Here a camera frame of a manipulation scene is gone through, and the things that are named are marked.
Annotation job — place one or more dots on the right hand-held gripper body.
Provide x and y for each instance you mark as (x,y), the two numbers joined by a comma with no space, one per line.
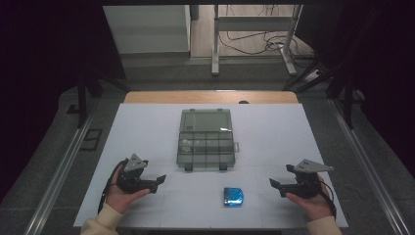
(306,182)

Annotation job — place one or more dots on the small white part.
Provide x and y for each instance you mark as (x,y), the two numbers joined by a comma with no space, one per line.
(186,149)
(187,142)

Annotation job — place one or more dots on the black metal stand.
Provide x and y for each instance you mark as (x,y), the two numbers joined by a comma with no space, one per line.
(86,91)
(339,81)

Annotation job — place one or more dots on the white desk frame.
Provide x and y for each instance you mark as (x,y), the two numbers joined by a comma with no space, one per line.
(254,24)

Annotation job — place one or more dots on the person's left hand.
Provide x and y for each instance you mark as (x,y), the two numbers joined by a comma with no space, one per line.
(121,197)

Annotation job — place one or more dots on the white power strip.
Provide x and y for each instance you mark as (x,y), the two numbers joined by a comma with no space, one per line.
(312,75)

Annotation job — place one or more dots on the clear grey compartment organizer box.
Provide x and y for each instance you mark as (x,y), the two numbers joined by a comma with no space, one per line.
(205,140)

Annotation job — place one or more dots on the white cabinet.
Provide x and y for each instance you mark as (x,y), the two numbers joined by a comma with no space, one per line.
(148,29)

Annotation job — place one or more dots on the black floor frame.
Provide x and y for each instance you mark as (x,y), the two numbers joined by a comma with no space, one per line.
(91,139)

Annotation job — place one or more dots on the blue plastic packet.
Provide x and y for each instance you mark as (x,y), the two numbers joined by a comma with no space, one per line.
(233,196)

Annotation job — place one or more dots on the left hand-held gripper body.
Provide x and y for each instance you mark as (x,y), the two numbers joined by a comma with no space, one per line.
(129,180)

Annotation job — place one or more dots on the person's right hand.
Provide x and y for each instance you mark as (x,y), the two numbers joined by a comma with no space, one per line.
(313,205)

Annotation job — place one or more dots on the white table cover board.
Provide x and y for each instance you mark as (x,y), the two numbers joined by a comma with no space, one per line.
(267,140)

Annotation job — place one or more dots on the aluminium rail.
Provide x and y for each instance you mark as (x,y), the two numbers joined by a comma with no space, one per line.
(57,181)
(367,163)

